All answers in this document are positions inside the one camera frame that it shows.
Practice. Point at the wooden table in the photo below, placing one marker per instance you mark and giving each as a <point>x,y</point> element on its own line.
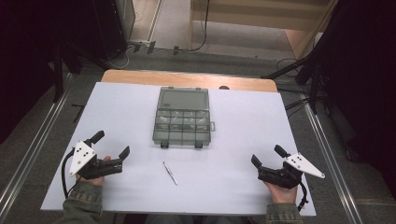
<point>186,79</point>

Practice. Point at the black curtain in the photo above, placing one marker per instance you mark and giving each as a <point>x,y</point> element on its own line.
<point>28,46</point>
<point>364,77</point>

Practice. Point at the dark cabinet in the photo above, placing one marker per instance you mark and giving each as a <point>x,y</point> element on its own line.
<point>109,28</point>

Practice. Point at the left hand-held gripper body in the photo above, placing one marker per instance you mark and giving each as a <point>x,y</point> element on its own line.
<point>81,157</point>

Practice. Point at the beige wooden furniture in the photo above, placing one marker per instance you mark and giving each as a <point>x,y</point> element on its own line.
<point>261,17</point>

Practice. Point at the metal floor rail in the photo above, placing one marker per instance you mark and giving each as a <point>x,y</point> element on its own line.
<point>31,152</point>
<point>330,161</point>

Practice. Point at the grey clear compartment box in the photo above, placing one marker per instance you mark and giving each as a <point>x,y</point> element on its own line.
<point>182,118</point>

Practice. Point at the black upright post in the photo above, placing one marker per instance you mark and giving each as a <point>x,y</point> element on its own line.
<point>58,74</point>

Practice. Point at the black stand leg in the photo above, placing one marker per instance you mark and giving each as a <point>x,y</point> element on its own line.
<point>286,69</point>

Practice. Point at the thin silver metal tool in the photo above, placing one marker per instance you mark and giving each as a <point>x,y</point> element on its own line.
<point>170,173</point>

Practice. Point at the person's right hand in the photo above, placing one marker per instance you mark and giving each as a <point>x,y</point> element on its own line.
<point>284,195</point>

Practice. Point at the white table board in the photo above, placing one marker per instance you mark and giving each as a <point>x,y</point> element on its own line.
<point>239,130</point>

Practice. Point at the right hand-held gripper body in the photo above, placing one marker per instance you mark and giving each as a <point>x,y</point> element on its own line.
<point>281,178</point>

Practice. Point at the person's left hand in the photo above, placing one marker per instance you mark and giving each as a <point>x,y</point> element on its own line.
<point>93,181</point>

